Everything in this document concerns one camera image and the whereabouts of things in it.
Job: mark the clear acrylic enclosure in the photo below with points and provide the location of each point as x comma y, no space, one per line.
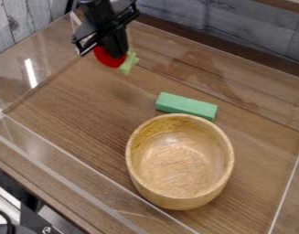
69,112

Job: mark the black metal bracket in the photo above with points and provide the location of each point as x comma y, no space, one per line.
34,223

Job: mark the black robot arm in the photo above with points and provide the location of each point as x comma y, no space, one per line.
103,27

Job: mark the red plush strawberry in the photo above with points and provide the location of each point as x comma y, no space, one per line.
123,63

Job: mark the wooden bowl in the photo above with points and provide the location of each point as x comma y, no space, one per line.
180,160

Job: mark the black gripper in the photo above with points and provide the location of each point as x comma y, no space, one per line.
103,27

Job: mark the green foam block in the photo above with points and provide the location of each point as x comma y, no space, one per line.
176,104

